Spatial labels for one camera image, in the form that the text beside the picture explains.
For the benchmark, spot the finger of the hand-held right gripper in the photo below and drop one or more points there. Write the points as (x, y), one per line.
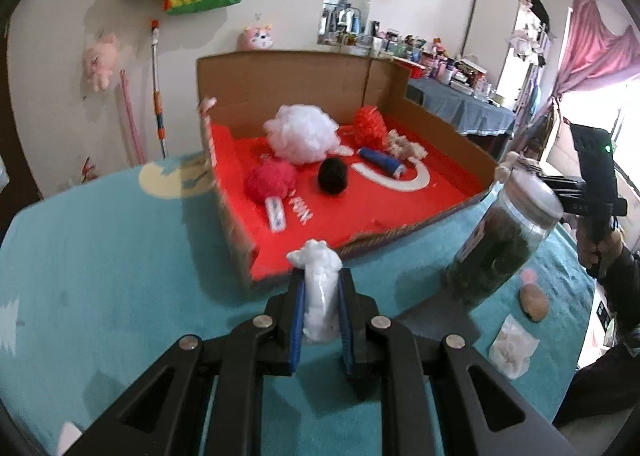
(562, 183)

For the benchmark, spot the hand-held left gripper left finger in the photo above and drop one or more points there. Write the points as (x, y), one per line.
(297, 321)

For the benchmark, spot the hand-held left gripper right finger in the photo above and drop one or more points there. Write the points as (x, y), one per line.
(346, 326)

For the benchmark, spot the white cloth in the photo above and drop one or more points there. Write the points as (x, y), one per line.
(320, 286)

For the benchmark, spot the glass jar of green herbs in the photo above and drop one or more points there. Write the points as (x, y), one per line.
(500, 246)

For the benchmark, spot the cardboard box with red lining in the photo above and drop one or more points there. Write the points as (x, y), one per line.
(400, 206)

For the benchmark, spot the red yarn ball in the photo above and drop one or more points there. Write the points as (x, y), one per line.
(270, 181)

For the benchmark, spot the black yarn ball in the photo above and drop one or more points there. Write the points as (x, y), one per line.
(332, 176)

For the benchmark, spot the blue cloth roll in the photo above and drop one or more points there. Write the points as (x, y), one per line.
(380, 162)

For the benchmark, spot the person's right forearm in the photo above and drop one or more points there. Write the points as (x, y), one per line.
(610, 361)

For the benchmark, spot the small pink soft piece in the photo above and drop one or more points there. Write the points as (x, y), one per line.
(529, 277)

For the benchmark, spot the person's right hand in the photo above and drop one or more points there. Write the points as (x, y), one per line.
(607, 256)

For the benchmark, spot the pink curtain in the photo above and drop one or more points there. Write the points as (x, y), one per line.
(595, 41)

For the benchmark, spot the table with grey cloth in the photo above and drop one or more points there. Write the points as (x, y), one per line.
(465, 111)

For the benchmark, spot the brown stone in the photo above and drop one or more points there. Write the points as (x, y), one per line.
(532, 303)

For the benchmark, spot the white cabinet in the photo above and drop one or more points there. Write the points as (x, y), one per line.
(492, 31)

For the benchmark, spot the translucent plastic packet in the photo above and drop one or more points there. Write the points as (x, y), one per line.
(512, 346)

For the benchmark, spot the cluster of bottles and jars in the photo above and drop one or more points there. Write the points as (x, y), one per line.
(440, 66)

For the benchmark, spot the white mesh bath puff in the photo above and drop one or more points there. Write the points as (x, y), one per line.
(300, 133)

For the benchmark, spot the red plastic basin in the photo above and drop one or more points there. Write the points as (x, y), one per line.
(411, 68)

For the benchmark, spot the red mesh pompom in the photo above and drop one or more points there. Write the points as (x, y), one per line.
(370, 126)

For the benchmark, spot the pink sticks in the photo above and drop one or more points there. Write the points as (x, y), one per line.
(131, 121)

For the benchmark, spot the mop with orange grip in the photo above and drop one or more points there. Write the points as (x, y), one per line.
(158, 96)

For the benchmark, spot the pink cat plush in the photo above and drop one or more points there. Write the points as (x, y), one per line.
(255, 37)

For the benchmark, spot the pink plush on wall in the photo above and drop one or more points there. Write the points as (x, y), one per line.
(100, 61)

